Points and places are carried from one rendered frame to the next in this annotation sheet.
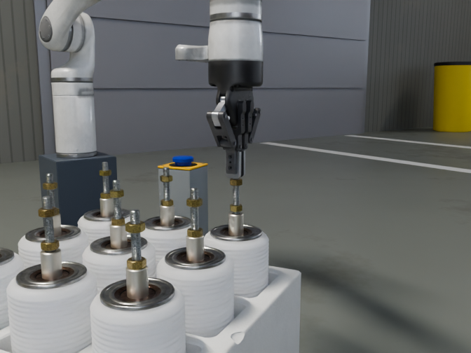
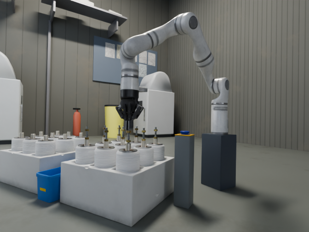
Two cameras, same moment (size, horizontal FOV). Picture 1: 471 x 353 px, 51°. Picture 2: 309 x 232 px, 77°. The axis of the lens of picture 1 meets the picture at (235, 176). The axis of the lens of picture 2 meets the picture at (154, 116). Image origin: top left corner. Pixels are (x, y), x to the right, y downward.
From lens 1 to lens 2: 1.14 m
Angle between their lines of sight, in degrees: 93
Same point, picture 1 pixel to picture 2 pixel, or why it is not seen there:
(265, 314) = (100, 171)
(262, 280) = (118, 167)
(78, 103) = (213, 112)
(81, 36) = (216, 87)
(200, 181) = (182, 142)
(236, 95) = (123, 101)
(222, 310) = (95, 161)
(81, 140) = (213, 127)
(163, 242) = not seen: hidden behind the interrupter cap
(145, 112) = not seen: outside the picture
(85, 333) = not seen: hidden behind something
